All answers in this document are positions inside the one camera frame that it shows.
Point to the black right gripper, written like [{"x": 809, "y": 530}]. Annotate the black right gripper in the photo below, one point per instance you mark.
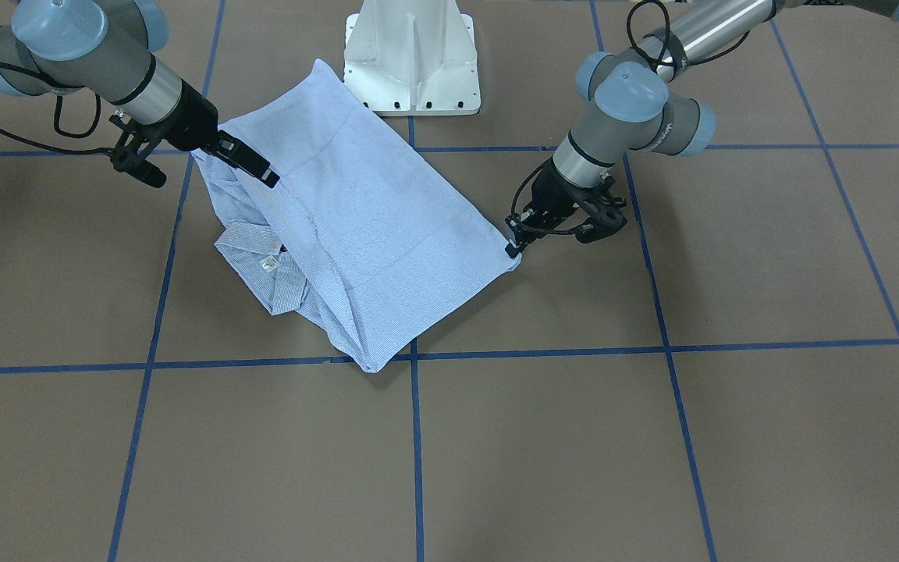
[{"x": 195, "y": 122}]

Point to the white pedestal column with base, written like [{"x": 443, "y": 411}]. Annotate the white pedestal column with base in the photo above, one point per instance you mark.
[{"x": 412, "y": 58}]

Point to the light blue striped shirt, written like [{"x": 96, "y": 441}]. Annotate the light blue striped shirt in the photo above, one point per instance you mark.
[{"x": 360, "y": 235}]

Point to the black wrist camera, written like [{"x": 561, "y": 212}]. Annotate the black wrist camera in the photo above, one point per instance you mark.
[
  {"x": 604, "y": 210},
  {"x": 136, "y": 142}
]

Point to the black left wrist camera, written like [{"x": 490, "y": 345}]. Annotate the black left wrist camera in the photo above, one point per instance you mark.
[{"x": 604, "y": 210}]

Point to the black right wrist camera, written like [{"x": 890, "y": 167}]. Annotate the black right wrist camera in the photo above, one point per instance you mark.
[{"x": 136, "y": 142}]

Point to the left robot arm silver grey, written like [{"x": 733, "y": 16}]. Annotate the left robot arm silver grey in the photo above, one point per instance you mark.
[{"x": 629, "y": 107}]

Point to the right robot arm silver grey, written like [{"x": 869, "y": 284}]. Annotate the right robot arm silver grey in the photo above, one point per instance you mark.
[{"x": 110, "y": 48}]

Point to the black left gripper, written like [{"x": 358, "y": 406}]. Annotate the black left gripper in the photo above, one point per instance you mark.
[{"x": 553, "y": 190}]

